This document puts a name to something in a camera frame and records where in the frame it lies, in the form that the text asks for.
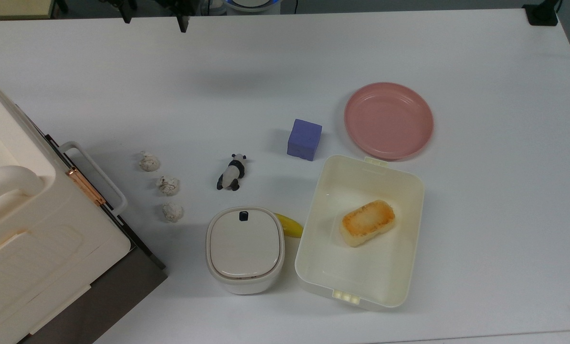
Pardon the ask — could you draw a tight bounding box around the white drawer handle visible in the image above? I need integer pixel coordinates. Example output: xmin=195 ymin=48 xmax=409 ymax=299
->
xmin=58 ymin=141 xmax=128 ymax=215

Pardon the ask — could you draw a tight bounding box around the copper latch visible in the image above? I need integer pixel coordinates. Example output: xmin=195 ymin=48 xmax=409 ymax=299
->
xmin=65 ymin=167 xmax=106 ymax=207

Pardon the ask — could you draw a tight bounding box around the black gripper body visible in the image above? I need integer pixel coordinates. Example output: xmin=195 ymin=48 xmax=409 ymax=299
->
xmin=105 ymin=0 xmax=201 ymax=18

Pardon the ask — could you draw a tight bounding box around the pink plate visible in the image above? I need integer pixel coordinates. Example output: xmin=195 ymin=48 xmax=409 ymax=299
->
xmin=344 ymin=82 xmax=434 ymax=161

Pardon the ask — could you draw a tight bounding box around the crumpled white paper ball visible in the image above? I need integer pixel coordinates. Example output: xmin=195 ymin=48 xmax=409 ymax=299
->
xmin=139 ymin=151 xmax=160 ymax=172
xmin=156 ymin=176 xmax=180 ymax=196
xmin=163 ymin=202 xmax=184 ymax=223

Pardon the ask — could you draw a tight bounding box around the toasted bread piece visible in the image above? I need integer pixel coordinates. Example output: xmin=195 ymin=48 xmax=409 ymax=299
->
xmin=339 ymin=200 xmax=396 ymax=247

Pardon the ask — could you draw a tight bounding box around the yellow banana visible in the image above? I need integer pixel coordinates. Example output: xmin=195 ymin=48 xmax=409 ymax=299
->
xmin=273 ymin=213 xmax=304 ymax=238

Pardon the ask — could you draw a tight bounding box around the beige desk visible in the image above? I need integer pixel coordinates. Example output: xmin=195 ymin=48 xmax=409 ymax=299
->
xmin=0 ymin=0 xmax=56 ymax=21

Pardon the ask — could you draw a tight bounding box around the cream storage box with handles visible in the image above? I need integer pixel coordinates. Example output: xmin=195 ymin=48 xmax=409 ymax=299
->
xmin=0 ymin=72 xmax=132 ymax=344

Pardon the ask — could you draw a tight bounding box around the small white lidded trash can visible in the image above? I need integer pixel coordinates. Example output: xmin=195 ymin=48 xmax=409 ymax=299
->
xmin=205 ymin=206 xmax=286 ymax=295

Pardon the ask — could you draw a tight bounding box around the white and blue round device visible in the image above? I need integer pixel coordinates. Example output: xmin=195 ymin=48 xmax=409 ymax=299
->
xmin=224 ymin=0 xmax=282 ymax=13

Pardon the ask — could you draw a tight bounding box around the cream plastic bin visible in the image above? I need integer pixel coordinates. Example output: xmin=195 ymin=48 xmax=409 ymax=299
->
xmin=295 ymin=154 xmax=425 ymax=310

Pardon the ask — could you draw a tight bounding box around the dark brown wooden drawer unit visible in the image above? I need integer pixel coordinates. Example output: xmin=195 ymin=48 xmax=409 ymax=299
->
xmin=15 ymin=105 xmax=169 ymax=344

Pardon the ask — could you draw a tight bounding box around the black table clamp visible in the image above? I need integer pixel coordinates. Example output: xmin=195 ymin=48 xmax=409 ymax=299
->
xmin=523 ymin=0 xmax=560 ymax=27

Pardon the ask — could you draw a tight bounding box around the purple cube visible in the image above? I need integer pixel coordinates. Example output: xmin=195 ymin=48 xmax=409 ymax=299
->
xmin=286 ymin=118 xmax=323 ymax=161

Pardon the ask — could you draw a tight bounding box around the panda toy figure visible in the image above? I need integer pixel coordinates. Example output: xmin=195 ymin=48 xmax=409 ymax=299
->
xmin=216 ymin=153 xmax=247 ymax=192

